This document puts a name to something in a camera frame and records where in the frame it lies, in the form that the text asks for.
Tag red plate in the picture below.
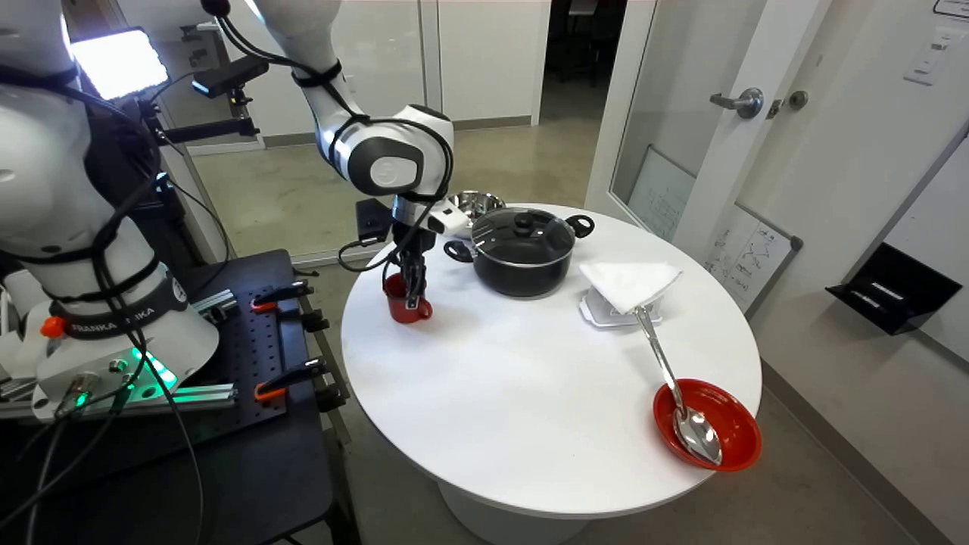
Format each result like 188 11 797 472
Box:
651 378 763 472

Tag white round table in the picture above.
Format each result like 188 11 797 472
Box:
343 214 763 520

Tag white door with handle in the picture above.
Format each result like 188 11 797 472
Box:
586 0 832 260

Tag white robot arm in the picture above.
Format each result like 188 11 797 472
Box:
199 0 454 308

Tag silver bowl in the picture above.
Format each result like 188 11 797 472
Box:
427 190 502 235

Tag black camera on mount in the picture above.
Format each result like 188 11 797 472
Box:
191 58 270 99

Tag black workbench cart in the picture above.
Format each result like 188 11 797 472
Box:
0 252 362 545

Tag black wall holder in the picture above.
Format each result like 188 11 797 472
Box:
829 243 962 337

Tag black cooking pot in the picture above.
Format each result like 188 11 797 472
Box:
443 209 598 296

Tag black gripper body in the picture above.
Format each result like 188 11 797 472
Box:
390 198 436 273

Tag white robot base torso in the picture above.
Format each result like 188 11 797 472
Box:
0 0 217 420

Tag glass pot lid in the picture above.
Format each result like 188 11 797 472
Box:
472 209 576 267

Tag white folded napkin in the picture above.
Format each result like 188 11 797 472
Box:
578 260 682 330

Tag silver spoon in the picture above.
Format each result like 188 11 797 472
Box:
637 308 724 465

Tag orange-red cup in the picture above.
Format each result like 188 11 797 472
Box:
383 267 434 323

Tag small whiteboard sign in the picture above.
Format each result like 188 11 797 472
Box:
708 207 803 311

